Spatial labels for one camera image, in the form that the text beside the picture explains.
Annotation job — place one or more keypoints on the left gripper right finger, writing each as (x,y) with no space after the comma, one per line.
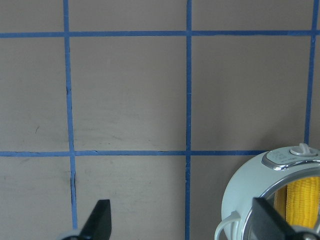
(268,224)

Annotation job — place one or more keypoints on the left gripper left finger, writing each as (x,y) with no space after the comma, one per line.
(97,227)

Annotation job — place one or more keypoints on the pale green steel pot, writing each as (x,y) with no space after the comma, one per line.
(264,176)

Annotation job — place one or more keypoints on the yellow corn cob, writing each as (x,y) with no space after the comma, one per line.
(300,202)

